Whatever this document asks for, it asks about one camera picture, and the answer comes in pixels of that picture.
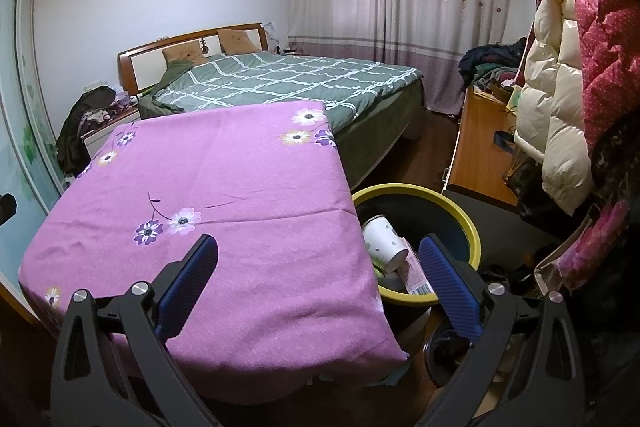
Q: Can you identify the long wooden dresser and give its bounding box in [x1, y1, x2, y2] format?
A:
[442, 84, 552, 259]

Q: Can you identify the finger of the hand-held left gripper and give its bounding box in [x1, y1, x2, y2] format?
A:
[0, 193, 19, 227]

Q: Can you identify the wooden headboard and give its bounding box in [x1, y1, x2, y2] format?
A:
[117, 23, 266, 96]

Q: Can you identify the sliding door wardrobe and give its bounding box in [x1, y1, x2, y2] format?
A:
[0, 0, 69, 290]

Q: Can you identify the cream puffer jacket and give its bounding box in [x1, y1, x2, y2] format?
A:
[513, 0, 597, 216]

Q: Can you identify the dark floral garment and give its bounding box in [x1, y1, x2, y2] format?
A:
[590, 122, 640, 218]

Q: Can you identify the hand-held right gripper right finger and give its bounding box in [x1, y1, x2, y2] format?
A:
[418, 234, 586, 427]

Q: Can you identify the purple floral cloth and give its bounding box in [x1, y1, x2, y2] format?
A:
[17, 101, 409, 379]

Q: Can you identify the dark clothes heap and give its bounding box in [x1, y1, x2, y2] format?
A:
[56, 86, 119, 178]

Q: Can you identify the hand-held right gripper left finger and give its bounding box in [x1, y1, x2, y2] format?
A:
[50, 234, 223, 427]

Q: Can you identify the yellow rimmed dark waste bin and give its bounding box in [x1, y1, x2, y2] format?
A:
[351, 183, 484, 309]

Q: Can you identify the red quilted jacket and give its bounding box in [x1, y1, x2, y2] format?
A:
[537, 0, 640, 154]

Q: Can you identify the pink floral bag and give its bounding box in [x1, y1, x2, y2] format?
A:
[533, 201, 632, 294]

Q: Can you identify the white nightstand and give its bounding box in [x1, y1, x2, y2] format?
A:
[80, 104, 144, 164]

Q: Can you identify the white dotted paper cup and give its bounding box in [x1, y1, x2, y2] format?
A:
[362, 214, 412, 274]

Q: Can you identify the brown pillow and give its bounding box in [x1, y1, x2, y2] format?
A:
[162, 41, 206, 66]
[217, 28, 261, 54]

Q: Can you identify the dark green bed base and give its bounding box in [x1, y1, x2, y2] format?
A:
[332, 79, 427, 188]

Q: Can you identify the brown patterned handbag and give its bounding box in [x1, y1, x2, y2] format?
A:
[502, 156, 547, 208]

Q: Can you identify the pile of mixed clothes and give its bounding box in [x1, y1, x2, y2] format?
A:
[458, 38, 529, 104]

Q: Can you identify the bed with green quilt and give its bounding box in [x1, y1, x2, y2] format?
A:
[137, 52, 422, 134]

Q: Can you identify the pink white curtain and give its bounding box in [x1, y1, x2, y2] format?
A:
[289, 0, 524, 116]

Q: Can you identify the dark blue strap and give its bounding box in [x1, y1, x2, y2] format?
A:
[493, 130, 516, 154]

